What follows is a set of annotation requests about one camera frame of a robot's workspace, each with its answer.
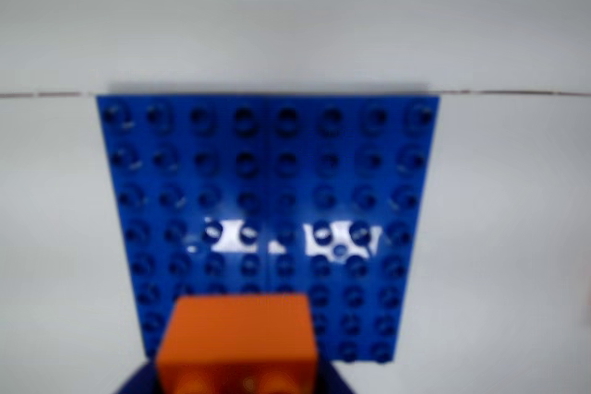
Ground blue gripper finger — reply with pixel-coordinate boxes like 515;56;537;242
315;359;356;394
113;356;161;394

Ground orange 2x2 building block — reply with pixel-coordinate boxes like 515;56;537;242
154;293;320;394

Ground white board sheet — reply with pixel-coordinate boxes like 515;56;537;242
0;89;591;394
0;0;591;99

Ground blue 8x8 building plate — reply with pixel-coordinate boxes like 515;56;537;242
95;94;440;365

